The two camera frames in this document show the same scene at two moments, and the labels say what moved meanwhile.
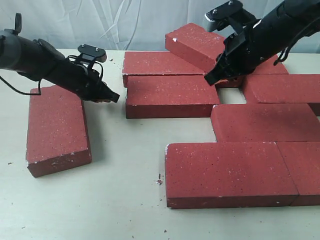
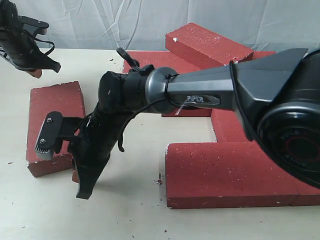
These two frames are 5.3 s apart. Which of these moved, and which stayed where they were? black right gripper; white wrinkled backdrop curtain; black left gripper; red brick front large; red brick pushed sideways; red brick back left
Moved: black right gripper; black left gripper
Stayed: white wrinkled backdrop curtain; red brick back left; red brick front large; red brick pushed sideways
